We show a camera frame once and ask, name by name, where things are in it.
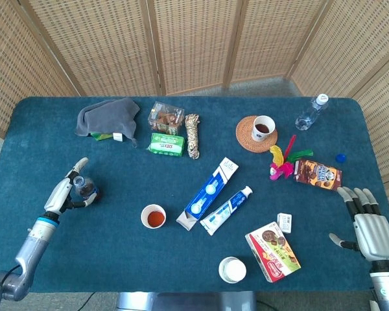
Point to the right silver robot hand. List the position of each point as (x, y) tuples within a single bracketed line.
[(374, 236)]

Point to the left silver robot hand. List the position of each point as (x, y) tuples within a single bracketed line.
[(56, 192)]

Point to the small dark drink bottle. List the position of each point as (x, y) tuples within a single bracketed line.
[(84, 189)]

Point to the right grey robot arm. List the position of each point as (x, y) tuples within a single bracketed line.
[(387, 288)]

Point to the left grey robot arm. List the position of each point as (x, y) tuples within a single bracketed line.
[(30, 251)]

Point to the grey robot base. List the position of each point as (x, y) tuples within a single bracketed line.
[(184, 303)]

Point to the blue bottle cap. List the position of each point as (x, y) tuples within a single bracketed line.
[(341, 157)]

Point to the white paper cup with tea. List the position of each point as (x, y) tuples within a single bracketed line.
[(153, 218)]

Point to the clear water bottle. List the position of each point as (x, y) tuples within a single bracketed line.
[(309, 115)]

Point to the upturned paper cup stack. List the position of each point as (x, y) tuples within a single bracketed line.
[(232, 269)]

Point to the blue flower paper cup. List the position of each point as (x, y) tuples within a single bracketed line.
[(262, 128)]

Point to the green snack packet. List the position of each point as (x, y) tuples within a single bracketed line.
[(100, 136)]

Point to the blue table cover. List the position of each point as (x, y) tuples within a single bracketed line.
[(100, 252)]

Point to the small plain white box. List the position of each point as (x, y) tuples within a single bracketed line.
[(118, 137)]

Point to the brown cookie bag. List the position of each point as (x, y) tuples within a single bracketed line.
[(317, 175)]

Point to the small printed white box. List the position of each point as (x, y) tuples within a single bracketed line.
[(284, 223)]

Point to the grey cloth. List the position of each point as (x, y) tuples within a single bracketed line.
[(107, 116)]

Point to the red white biscuit box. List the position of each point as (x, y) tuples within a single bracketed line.
[(272, 252)]

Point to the colourful feather shuttlecock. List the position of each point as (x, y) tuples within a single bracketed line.
[(278, 165)]

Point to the green tissue pack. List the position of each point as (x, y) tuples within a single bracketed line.
[(166, 144)]

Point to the clear plastic snack box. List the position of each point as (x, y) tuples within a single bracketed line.
[(165, 118)]

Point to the blue white toothpaste tube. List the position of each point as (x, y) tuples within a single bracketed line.
[(225, 210)]

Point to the blue white toothpaste box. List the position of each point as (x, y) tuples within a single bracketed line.
[(210, 191)]

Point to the round woven rattan coaster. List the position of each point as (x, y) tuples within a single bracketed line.
[(243, 136)]

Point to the woven bamboo folding screen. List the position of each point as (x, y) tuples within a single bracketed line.
[(194, 42)]

